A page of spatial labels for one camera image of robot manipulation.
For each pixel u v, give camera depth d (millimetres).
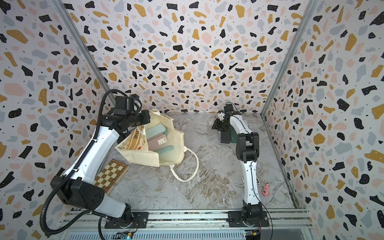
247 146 663
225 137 1069
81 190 394
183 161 917
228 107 922
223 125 968
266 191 813
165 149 944
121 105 567
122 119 535
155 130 1071
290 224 747
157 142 970
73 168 417
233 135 1064
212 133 1082
